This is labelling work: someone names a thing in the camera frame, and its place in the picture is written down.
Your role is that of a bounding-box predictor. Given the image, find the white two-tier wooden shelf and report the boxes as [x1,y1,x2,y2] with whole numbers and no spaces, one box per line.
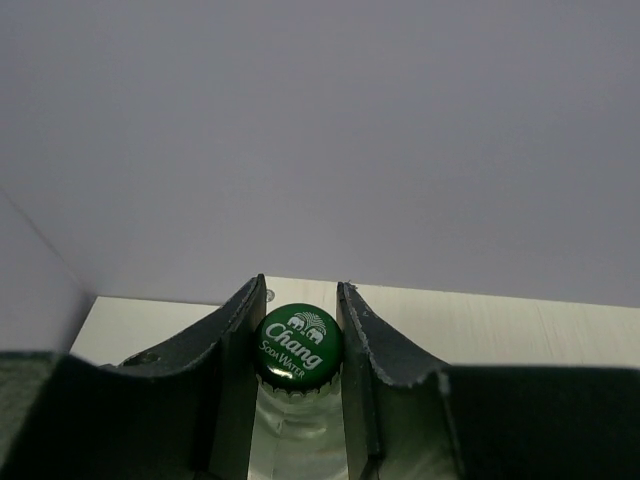
[70,283,639,368]

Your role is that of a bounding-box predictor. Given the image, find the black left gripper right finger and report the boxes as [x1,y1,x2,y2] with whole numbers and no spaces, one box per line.
[336,283,639,479]

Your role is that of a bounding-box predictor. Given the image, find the clear Chang soda water bottle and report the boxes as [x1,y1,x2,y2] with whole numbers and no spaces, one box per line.
[247,303,348,479]

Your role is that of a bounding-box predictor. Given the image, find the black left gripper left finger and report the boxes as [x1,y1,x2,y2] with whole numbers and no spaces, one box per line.
[1,275,266,479]

